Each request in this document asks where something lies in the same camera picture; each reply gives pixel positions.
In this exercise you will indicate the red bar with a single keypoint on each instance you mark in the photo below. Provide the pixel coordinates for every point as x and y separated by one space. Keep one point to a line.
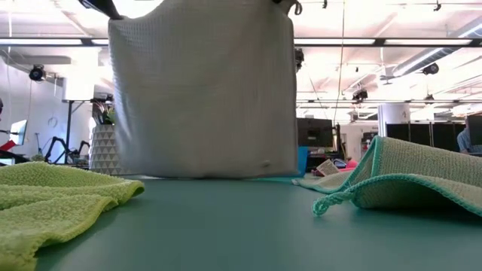
9 145

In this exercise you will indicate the lime green microfiber towel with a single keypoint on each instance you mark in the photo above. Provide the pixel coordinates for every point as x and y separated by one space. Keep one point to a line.
45 195

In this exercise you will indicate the black frame stand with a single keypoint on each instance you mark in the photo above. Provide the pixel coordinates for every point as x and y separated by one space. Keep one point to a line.
69 131

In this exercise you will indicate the black ceiling spotlight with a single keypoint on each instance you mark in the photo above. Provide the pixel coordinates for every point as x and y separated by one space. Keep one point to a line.
430 69
360 95
37 73

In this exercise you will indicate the person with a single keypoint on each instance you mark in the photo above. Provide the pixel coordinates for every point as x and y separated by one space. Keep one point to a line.
465 143

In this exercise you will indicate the tilted bright monitor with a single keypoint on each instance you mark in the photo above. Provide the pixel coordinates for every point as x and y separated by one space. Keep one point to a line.
19 131

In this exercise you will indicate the blue plastic bin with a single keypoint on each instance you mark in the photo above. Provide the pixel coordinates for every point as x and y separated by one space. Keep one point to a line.
302 162

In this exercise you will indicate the white round column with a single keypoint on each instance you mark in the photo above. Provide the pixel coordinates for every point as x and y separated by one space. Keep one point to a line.
393 118

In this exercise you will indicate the dark computer monitor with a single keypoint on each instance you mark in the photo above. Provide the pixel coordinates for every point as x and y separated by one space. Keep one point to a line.
475 130

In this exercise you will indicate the black background robot arms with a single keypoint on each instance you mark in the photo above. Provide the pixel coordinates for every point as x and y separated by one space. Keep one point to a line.
55 139

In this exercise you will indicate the pink microfiber towel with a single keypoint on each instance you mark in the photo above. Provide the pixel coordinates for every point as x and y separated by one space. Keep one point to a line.
352 164

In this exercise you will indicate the succulent in patterned white pot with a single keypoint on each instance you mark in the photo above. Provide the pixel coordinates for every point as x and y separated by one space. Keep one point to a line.
101 150

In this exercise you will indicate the grey microfiber towel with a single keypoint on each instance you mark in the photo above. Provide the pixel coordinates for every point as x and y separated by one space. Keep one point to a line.
203 94

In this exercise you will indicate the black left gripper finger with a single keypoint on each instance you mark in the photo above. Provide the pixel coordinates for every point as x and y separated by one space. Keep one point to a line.
103 5

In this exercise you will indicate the pale green teal-edged towel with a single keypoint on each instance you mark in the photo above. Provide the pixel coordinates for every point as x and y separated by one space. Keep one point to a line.
414 162

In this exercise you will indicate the grey ceiling duct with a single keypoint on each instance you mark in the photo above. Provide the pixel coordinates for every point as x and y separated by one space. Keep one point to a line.
414 62

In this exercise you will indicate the black partition panels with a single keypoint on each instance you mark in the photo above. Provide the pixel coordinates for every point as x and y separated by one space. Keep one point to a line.
421 135

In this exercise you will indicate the black overhead crossbar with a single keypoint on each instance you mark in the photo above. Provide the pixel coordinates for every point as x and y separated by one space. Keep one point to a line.
379 42

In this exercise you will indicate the green table mat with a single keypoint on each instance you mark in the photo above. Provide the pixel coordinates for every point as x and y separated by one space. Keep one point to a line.
244 233

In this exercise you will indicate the black computer monitor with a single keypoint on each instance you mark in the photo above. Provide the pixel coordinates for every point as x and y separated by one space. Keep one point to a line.
314 131

